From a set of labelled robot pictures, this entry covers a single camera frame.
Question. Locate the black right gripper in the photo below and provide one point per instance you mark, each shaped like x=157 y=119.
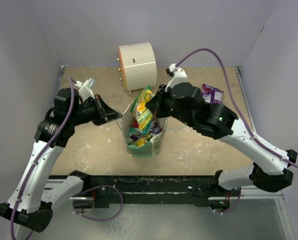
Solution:
x=156 y=104

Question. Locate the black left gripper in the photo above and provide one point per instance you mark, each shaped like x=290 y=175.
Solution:
x=103 y=111

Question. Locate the yellow green snack packet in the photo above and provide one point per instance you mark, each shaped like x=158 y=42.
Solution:
x=143 y=116

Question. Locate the green paper bag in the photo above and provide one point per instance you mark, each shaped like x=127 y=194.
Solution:
x=138 y=144

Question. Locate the purple snack packet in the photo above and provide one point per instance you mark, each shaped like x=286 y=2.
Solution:
x=212 y=95

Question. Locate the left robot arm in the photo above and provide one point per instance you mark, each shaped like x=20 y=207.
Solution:
x=29 y=205

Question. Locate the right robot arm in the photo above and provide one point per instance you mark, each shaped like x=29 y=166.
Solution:
x=268 y=172

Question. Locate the white cylindrical drawer cabinet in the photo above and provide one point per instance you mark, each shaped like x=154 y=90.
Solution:
x=138 y=66

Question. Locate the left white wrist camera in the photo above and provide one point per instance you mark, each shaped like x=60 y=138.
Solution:
x=86 y=88

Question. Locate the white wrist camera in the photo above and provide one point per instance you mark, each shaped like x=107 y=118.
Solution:
x=86 y=88
x=177 y=74

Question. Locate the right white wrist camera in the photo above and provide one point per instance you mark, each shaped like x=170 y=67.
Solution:
x=177 y=74

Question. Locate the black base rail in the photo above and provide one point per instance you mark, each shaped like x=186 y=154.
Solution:
x=197 y=190

